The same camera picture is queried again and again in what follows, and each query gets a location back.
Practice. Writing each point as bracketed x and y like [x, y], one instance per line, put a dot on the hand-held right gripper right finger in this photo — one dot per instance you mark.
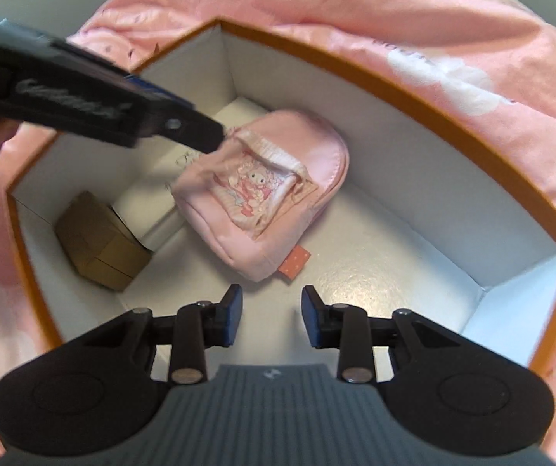
[311, 318]

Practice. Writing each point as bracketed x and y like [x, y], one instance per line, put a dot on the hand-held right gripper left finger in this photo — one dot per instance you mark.
[231, 315]

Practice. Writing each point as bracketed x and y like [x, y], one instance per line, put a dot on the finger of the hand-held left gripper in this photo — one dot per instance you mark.
[195, 131]
[144, 85]

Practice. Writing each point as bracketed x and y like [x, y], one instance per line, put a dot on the long white box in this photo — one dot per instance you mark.
[161, 204]

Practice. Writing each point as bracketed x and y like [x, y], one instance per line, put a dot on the pink mini backpack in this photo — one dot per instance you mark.
[268, 189]

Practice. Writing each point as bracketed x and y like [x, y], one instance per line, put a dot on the orange cardboard box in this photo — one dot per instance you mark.
[404, 252]

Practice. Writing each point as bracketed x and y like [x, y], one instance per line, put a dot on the small brown cardboard box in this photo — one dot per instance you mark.
[98, 238]

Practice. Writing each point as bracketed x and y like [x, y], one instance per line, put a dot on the pink printed blanket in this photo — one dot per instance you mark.
[355, 9]

